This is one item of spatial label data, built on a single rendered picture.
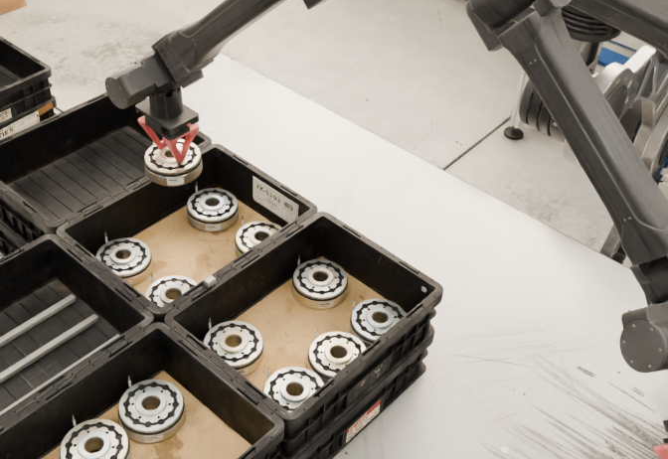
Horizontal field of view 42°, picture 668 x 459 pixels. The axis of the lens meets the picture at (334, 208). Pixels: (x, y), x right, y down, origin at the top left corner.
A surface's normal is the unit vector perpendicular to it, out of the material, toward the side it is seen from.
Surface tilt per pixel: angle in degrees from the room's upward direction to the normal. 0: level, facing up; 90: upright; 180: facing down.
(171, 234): 0
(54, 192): 0
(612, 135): 38
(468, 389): 0
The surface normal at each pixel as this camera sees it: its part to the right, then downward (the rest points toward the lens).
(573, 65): 0.49, -0.29
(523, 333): 0.07, -0.76
